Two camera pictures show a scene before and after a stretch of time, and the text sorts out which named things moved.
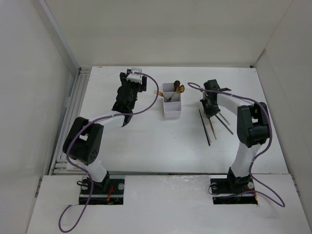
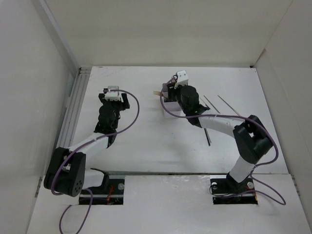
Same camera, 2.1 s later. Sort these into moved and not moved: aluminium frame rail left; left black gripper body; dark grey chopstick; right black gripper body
Moved: left black gripper body; right black gripper body
Not moved: aluminium frame rail left; dark grey chopstick
